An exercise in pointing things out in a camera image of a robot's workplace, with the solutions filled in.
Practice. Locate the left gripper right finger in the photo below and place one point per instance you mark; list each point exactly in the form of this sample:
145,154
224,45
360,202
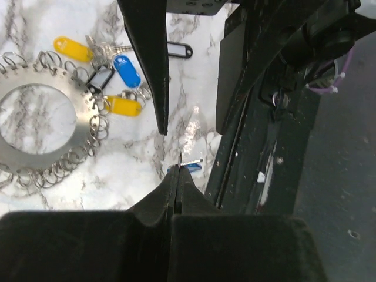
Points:
207,245

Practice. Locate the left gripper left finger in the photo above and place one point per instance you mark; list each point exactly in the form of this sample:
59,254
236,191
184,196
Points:
131,245

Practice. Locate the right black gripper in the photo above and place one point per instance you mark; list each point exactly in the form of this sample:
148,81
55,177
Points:
145,25

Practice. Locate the blue key tag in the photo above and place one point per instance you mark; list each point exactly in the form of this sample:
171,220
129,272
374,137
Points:
127,71
192,166

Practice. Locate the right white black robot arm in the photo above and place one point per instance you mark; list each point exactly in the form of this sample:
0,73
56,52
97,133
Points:
256,34

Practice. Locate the black key tag with key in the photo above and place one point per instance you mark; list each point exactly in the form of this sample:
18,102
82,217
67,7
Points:
179,50

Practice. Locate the upper yellow key tag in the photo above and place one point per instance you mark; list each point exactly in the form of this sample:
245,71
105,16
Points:
72,49

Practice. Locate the yellow key tag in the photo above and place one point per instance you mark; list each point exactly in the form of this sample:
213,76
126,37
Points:
72,49
123,106

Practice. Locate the lower yellow key tag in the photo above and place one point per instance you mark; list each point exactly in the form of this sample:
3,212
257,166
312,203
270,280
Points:
123,106

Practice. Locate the black mounting base rail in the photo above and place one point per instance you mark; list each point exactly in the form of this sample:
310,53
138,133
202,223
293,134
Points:
260,158

